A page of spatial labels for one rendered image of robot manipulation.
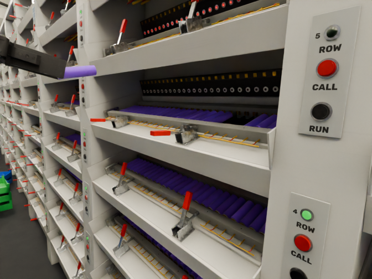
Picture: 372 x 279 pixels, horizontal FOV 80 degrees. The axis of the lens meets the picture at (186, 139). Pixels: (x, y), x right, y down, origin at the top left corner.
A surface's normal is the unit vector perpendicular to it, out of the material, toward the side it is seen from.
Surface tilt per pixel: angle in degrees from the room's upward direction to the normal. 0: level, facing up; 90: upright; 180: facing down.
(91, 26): 90
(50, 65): 90
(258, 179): 108
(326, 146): 90
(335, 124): 90
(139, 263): 18
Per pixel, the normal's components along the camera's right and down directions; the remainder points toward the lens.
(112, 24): 0.68, 0.15
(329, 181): -0.73, 0.07
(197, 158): -0.71, 0.38
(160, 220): -0.18, -0.92
